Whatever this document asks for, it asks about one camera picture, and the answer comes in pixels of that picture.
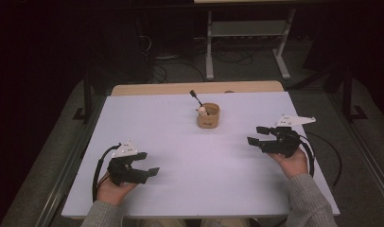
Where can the white metal desk frame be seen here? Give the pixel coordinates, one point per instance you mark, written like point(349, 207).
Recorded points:
point(247, 28)

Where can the wooden table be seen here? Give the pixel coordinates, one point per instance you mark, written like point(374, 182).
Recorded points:
point(180, 88)

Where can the black metal stand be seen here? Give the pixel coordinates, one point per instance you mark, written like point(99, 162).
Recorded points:
point(87, 101)
point(348, 94)

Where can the tan brush holder cup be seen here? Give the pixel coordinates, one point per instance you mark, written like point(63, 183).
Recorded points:
point(209, 121)

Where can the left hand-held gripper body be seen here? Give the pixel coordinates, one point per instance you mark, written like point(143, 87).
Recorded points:
point(122, 171)

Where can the small pink makeup tool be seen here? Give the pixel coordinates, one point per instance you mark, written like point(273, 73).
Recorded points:
point(201, 110)

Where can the black eyebrow brush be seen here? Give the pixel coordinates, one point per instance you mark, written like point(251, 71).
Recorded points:
point(197, 98)

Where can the person's right hand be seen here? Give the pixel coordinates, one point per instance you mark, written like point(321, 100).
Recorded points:
point(294, 165)

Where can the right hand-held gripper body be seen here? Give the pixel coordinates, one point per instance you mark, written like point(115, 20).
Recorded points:
point(284, 143)

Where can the person's left hand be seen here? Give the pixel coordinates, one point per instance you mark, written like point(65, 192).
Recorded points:
point(113, 192)

